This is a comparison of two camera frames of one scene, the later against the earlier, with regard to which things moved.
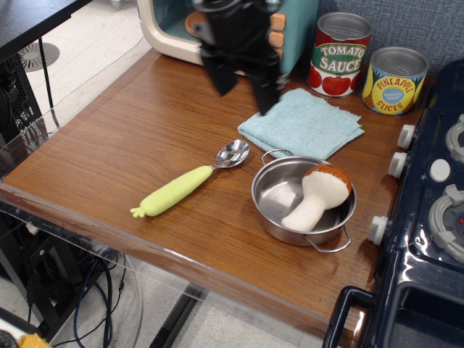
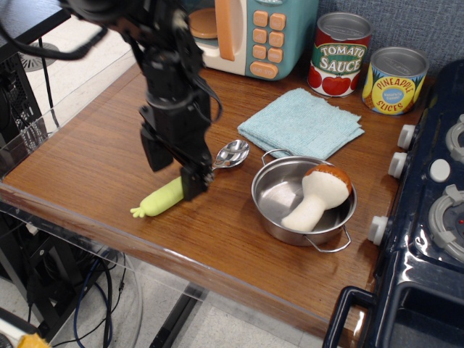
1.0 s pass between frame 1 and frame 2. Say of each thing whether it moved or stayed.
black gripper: moved
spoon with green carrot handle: stayed
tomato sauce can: stayed
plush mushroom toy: stayed
